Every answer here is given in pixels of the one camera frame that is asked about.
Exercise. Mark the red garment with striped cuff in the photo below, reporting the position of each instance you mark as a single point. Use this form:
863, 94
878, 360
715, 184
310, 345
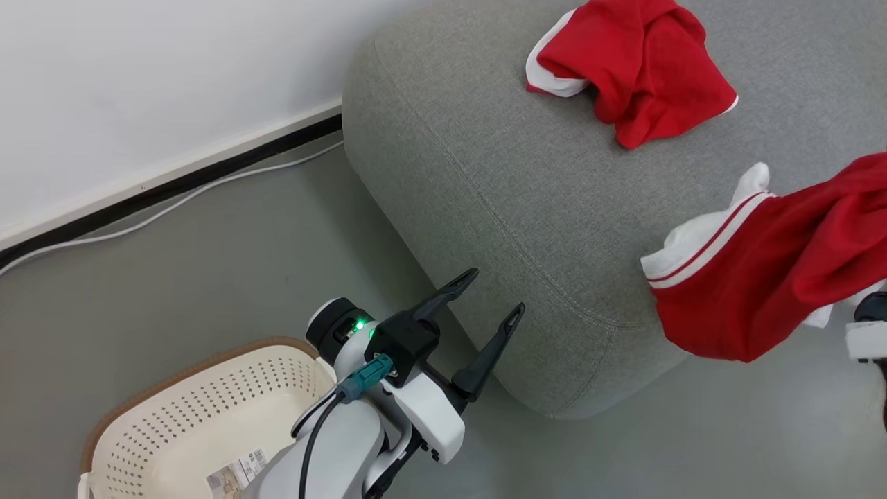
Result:
769, 270

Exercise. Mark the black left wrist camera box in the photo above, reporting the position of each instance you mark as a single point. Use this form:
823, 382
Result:
409, 343

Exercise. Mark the red garment with white trim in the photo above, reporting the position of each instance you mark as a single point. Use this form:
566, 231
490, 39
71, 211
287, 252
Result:
644, 62

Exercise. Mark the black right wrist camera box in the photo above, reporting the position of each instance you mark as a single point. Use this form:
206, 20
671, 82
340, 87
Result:
873, 307

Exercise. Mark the printed basket label sticker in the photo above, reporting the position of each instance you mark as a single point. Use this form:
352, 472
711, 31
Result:
239, 471

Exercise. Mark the black wall baseboard strip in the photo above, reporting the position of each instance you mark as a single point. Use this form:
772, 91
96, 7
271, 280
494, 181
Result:
166, 187

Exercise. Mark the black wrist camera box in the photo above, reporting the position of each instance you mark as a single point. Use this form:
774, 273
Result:
873, 307
409, 343

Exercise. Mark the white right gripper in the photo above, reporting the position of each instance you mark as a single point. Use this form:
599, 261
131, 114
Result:
870, 341

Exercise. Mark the pink perforated plastic laundry basket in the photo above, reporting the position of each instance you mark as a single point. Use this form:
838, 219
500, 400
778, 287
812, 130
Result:
180, 423

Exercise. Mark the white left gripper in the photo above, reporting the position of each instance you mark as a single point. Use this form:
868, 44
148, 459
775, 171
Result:
433, 419

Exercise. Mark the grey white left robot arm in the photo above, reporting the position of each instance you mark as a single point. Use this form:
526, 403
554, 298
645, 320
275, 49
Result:
339, 450

